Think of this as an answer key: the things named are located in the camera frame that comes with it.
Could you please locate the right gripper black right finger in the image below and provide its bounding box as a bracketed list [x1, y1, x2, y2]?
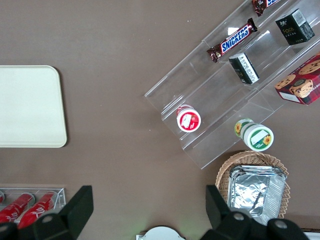
[199, 184, 307, 240]

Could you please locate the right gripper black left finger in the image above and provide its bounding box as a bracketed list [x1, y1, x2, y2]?
[0, 184, 94, 240]

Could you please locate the light wicker basket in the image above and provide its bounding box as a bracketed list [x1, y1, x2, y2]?
[215, 149, 291, 221]

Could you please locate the cream plastic tray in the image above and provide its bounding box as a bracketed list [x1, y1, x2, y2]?
[0, 65, 68, 149]

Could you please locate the clear acrylic bottle rack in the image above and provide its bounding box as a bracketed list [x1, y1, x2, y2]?
[0, 187, 67, 223]

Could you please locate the green sunflower lidded cup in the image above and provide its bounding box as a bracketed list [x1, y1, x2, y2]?
[234, 118, 275, 152]

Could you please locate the white plastic bin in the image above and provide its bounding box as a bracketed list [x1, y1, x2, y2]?
[301, 227, 320, 240]

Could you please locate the red lidded white cup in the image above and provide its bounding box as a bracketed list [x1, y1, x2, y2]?
[176, 104, 202, 133]

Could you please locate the clear acrylic stepped shelf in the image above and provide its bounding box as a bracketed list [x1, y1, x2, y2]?
[144, 0, 320, 170]

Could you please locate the small black carton box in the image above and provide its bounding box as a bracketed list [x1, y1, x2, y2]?
[228, 52, 260, 85]
[275, 8, 315, 46]

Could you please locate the red chocolate chip cookie box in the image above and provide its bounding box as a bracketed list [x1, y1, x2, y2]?
[274, 52, 320, 106]

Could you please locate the Snickers chocolate bar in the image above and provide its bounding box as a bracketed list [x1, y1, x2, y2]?
[251, 0, 283, 17]
[206, 17, 258, 63]

